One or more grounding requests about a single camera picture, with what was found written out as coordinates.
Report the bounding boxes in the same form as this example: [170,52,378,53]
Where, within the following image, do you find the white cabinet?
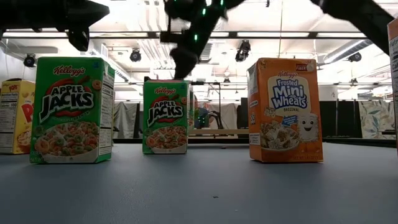
[318,85,339,101]

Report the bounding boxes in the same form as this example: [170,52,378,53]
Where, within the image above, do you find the green Apple Jacks cereal box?
[29,56,116,165]
[142,79,195,155]

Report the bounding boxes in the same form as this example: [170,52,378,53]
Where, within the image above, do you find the black partition panels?
[319,100,363,139]

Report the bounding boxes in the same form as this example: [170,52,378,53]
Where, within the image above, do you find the silver ceiling duct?
[323,39,374,65]

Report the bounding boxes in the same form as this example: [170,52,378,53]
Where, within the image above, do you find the wooden shelf with black frame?
[144,76,249,144]

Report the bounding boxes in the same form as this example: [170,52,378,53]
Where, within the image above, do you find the white cloth cover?
[203,102,239,130]

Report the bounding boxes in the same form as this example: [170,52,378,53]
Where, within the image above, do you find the person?
[194,95,210,129]

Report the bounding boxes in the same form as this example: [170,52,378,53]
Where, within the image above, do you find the orange Mini Wheats cereal box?
[246,57,325,164]
[387,17,398,155]

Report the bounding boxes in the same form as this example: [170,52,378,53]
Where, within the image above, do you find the floral patterned curtain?
[358,100,397,140]

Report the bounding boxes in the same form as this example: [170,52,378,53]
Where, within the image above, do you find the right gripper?
[160,0,230,80]

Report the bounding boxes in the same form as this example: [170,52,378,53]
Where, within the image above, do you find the grey fabric cover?
[113,101,140,139]

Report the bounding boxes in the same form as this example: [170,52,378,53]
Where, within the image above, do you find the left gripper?
[46,0,111,52]

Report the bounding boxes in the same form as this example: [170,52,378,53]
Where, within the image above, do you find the black overhead frame bar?
[0,29,389,40]

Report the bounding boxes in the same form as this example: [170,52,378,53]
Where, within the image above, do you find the black metal table frame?
[112,138,397,148]

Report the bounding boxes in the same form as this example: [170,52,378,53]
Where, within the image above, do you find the yellow Corn Pops cereal box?
[0,78,36,155]

